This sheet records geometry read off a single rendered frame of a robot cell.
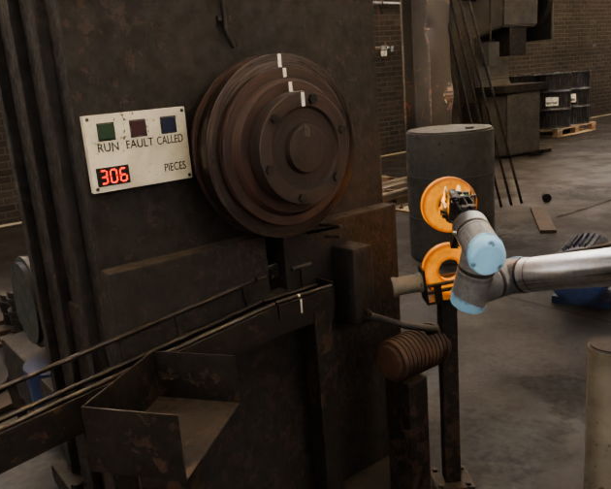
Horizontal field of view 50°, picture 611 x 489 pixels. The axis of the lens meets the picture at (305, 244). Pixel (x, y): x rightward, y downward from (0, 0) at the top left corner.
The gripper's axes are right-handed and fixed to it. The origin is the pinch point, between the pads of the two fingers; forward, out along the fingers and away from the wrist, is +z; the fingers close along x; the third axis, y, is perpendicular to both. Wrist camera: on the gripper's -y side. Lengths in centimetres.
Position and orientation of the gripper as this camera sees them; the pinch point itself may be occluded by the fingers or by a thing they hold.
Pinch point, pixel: (448, 197)
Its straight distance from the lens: 192.0
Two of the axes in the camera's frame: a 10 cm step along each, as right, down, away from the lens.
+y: -0.8, -8.6, -5.0
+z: -0.7, -5.0, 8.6
